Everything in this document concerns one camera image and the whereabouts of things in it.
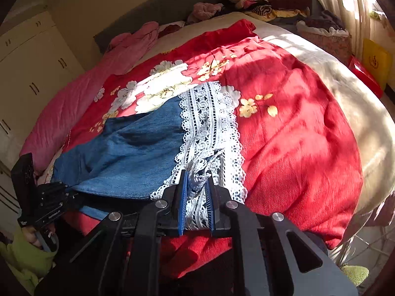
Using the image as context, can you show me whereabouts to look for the grey padded headboard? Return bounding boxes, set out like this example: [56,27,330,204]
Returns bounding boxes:
[93,0,230,54]

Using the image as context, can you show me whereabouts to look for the blue denim pants white lace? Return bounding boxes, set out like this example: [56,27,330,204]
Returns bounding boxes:
[51,81,249,233]

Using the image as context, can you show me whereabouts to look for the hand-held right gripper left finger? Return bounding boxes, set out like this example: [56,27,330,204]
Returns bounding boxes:
[34,169,189,296]

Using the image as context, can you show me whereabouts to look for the pink fluffy cloth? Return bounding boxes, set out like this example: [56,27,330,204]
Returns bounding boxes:
[186,2,225,24]

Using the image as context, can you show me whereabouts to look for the frilled laundry basket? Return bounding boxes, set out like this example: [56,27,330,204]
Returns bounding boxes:
[296,21,353,66]

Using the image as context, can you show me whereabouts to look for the dark red cloth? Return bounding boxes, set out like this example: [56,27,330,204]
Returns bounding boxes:
[158,24,186,38]

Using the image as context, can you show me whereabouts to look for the pink pillow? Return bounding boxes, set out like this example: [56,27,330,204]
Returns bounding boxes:
[19,21,160,174]

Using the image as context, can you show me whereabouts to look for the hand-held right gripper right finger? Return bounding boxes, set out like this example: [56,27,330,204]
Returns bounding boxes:
[205,176,358,296]

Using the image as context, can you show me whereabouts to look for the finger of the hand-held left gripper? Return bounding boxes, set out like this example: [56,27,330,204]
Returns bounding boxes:
[38,182,86,210]

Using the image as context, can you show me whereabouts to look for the dark purple clothes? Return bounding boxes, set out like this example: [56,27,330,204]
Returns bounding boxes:
[304,10,345,31]

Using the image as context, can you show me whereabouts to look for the red floral blanket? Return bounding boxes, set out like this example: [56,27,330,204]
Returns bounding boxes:
[60,18,364,279]

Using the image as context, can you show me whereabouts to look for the red bag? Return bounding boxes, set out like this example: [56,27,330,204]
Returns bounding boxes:
[348,55,385,100]

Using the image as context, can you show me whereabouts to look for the cream wardrobe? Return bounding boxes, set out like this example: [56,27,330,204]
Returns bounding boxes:
[0,11,86,162]

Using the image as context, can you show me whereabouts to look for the person's left hand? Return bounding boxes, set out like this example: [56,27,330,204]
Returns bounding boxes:
[22,226,44,249]

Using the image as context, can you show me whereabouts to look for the yellow bag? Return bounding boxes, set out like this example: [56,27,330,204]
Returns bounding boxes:
[360,38,393,91]

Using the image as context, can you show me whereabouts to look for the person's left forearm green sleeve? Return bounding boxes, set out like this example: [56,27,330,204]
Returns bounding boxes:
[0,231,59,294]

